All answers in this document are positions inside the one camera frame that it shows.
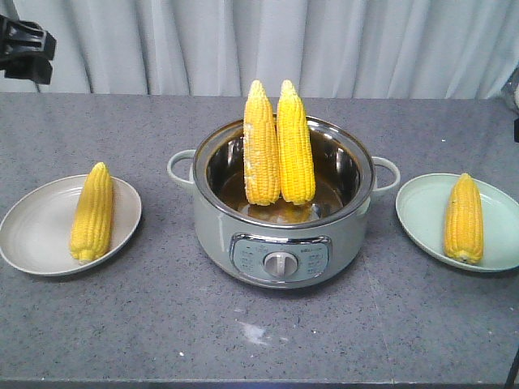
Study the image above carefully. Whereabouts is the grey curtain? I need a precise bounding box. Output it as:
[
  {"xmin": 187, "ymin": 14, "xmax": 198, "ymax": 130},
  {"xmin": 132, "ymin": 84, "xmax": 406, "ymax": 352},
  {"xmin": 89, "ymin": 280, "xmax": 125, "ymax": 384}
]
[{"xmin": 1, "ymin": 1, "xmax": 518, "ymax": 99}]

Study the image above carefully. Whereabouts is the cream white plate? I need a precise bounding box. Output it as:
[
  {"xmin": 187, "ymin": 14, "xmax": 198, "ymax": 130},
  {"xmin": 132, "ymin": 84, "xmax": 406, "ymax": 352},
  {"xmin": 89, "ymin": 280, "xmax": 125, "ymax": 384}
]
[{"xmin": 1, "ymin": 174, "xmax": 142, "ymax": 277}]

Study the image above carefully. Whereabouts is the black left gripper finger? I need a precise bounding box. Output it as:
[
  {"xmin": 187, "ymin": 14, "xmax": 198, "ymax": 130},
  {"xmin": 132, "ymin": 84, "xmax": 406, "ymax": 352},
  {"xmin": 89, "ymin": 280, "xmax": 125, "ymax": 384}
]
[{"xmin": 1, "ymin": 15, "xmax": 56, "ymax": 84}]

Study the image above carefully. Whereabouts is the black cable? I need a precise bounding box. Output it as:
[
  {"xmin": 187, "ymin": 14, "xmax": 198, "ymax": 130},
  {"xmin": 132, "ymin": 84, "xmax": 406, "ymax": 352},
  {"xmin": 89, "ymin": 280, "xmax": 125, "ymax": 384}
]
[{"xmin": 504, "ymin": 347, "xmax": 519, "ymax": 383}]

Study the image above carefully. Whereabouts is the light green plate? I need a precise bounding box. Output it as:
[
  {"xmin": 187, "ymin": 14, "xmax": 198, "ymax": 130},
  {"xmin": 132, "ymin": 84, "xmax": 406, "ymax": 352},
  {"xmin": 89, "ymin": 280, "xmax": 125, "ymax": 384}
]
[{"xmin": 396, "ymin": 173, "xmax": 518, "ymax": 272}]

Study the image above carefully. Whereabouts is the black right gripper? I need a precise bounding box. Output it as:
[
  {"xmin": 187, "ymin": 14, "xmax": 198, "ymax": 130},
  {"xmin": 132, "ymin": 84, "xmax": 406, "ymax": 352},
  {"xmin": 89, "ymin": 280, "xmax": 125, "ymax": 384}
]
[{"xmin": 514, "ymin": 118, "xmax": 519, "ymax": 142}]

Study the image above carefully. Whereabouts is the green electric cooking pot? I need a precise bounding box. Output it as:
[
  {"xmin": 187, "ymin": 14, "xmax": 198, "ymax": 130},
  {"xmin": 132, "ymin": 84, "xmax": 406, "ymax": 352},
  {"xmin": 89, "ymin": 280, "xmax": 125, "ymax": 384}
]
[{"xmin": 167, "ymin": 118, "xmax": 401, "ymax": 289}]

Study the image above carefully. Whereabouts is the pale yellow corn cob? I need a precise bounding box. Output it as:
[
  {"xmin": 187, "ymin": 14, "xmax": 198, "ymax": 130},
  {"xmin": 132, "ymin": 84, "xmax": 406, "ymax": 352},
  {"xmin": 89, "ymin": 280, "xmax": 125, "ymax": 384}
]
[{"xmin": 243, "ymin": 79, "xmax": 281, "ymax": 206}]

